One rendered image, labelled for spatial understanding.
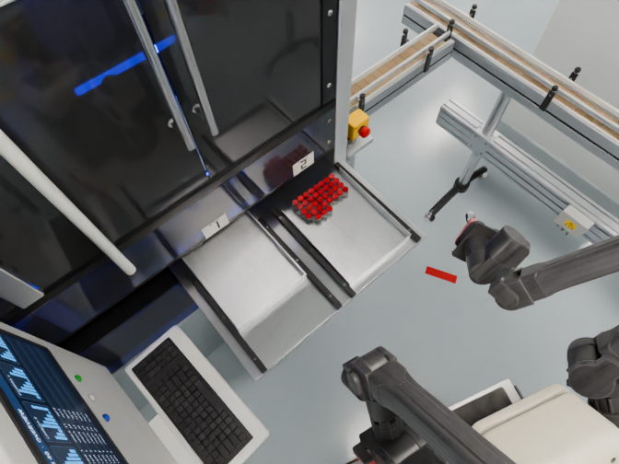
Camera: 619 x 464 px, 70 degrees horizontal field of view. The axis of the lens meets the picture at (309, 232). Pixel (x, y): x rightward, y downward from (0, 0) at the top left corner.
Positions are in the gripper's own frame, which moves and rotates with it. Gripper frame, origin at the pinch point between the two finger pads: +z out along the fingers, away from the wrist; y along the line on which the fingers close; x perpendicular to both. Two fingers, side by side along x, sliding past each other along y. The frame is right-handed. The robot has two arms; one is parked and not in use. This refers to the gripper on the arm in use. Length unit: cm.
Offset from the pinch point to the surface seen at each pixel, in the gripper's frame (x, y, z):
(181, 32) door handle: -70, -18, -23
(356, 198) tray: -21, 27, 37
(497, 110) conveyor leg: 23, -7, 101
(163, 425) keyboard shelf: -47, 85, -28
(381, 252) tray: -8.1, 31.7, 20.8
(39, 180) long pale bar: -80, 8, -40
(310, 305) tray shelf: -23, 48, 3
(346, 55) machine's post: -44, -16, 27
